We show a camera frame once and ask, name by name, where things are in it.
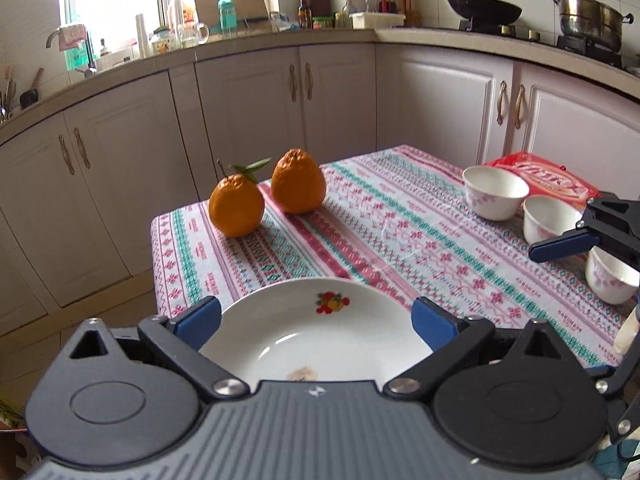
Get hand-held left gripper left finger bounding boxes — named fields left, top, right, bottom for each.
left=62, top=296, right=250, bottom=403

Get green dish soap bottle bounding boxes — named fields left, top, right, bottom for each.
left=63, top=44, right=89, bottom=73

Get white bowl with pink flowers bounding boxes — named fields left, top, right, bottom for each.
left=522, top=195, right=584, bottom=245
left=585, top=246, right=640, bottom=306
left=462, top=166, right=530, bottom=222

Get orange with green leaf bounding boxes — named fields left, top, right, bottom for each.
left=208, top=158, right=273, bottom=239

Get gas stove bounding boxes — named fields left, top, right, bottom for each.
left=456, top=16, right=628, bottom=69

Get white plastic tray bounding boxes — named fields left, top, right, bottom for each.
left=349, top=11, right=406, bottom=30

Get white plate with fruit print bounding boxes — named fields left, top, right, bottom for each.
left=199, top=277, right=434, bottom=385

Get teal water bottle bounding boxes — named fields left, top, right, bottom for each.
left=217, top=0, right=239, bottom=39

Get clear glass mug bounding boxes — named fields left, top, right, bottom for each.
left=177, top=20, right=210, bottom=49

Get wooden cutting board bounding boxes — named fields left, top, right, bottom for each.
left=193, top=0, right=271, bottom=37

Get person's right hand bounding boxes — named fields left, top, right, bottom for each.
left=614, top=304, right=640, bottom=355

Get metal faucet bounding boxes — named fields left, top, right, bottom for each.
left=45, top=27, right=99, bottom=79

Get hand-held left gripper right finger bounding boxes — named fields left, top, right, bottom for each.
left=384, top=297, right=568, bottom=403

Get white kitchen cabinets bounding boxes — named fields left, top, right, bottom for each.
left=0, top=42, right=640, bottom=336

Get printed glass jar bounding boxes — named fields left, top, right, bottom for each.
left=151, top=27, right=174, bottom=56

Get steel pot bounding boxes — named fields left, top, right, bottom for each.
left=547, top=0, right=635, bottom=44

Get pink cloth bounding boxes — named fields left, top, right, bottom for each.
left=56, top=23, right=87, bottom=52

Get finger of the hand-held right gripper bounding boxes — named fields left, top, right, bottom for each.
left=587, top=355, right=640, bottom=461
left=529, top=192, right=640, bottom=264

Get kitchen countertop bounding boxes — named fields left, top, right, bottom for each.
left=0, top=27, right=640, bottom=133

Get utensil holder with utensils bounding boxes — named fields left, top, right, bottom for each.
left=0, top=64, right=19, bottom=125

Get black wok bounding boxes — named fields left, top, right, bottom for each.
left=425, top=0, right=524, bottom=27

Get small black pot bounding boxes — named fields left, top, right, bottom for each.
left=18, top=67, right=46, bottom=110

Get stack of white plastic cups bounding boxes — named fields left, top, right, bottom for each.
left=134, top=13, right=151, bottom=60

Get patterned tablecloth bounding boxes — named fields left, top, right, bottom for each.
left=150, top=145, right=640, bottom=398

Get red snack box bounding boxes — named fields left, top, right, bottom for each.
left=481, top=151, right=602, bottom=202

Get clear plastic oil bottle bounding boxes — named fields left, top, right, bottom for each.
left=167, top=0, right=189, bottom=37

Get bumpy orange without leaf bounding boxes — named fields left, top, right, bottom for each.
left=270, top=148, right=327, bottom=215

